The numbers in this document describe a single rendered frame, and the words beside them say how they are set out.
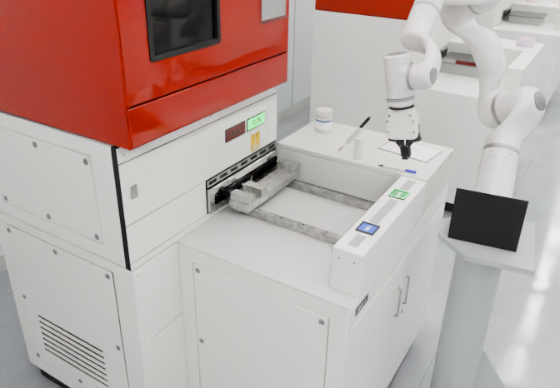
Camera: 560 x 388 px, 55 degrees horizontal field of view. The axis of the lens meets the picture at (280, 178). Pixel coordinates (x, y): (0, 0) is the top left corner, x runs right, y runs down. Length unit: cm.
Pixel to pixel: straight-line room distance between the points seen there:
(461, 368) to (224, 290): 96
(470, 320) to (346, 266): 69
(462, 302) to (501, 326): 91
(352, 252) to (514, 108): 79
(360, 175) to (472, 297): 58
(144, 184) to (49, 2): 54
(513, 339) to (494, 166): 119
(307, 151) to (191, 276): 67
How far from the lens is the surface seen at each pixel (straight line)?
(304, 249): 177
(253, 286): 170
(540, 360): 284
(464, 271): 200
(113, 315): 191
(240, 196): 190
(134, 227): 165
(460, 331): 214
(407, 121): 172
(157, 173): 166
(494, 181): 190
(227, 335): 190
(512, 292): 321
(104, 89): 149
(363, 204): 202
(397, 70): 168
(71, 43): 154
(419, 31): 177
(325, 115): 227
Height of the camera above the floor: 180
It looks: 26 degrees down
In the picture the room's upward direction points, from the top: 1 degrees clockwise
